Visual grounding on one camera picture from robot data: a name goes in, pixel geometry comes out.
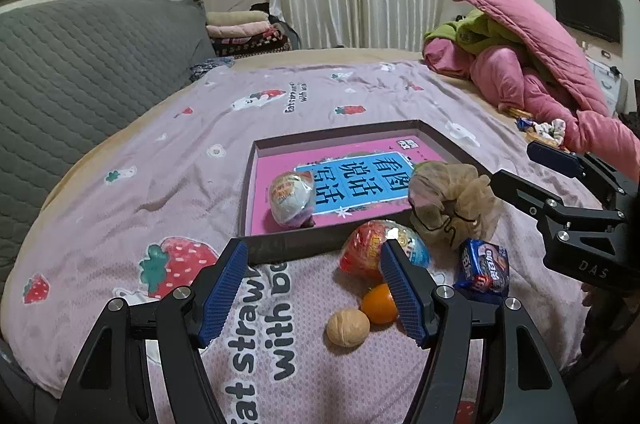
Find red blue surprise egg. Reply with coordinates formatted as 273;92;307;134
338;219;431;283

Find orange mandarin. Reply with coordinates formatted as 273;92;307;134
360;283;398;326

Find folded blankets stack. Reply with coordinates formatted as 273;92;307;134
206;10;302;58

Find blue candy wrapper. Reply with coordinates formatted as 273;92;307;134
515;117;535;132

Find grey shallow box tray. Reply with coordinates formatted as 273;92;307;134
238;119;490;266

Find green blanket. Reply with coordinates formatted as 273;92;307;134
424;9;525;55

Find beige mesh drawstring pouch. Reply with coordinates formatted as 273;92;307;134
408;161;503;249

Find grey quilted headboard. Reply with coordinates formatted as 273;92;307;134
1;0;214;281

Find pink blue book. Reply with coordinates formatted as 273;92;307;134
245;131;444;235

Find blue oreo cookie packet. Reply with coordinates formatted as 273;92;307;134
454;239;510;305

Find pink quilted blanket pile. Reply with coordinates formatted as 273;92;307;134
422;0;639;180

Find black wall television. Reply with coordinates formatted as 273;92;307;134
554;0;623;43

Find walnut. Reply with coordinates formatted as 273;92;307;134
326;309;370;348

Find white patterned scrunchie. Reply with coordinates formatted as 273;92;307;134
534;118;566;144

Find silver foil surprise egg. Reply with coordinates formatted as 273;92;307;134
268;171;316;229

